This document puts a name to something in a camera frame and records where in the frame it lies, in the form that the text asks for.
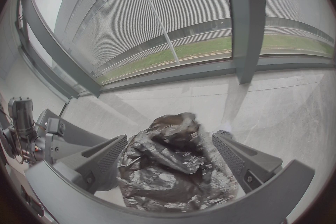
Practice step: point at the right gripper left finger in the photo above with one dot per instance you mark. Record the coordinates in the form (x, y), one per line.
(109, 154)

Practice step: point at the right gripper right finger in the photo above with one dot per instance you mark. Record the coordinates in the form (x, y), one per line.
(231, 157)

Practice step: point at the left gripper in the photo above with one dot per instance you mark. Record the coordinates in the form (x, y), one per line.
(56, 148)

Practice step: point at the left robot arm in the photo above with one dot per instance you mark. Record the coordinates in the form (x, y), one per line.
(22, 118)

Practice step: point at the black plastic bag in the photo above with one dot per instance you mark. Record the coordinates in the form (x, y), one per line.
(168, 167)

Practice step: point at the window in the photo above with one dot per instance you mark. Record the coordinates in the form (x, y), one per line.
(246, 34)

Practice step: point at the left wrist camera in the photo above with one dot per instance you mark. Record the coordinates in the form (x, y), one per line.
(53, 127)

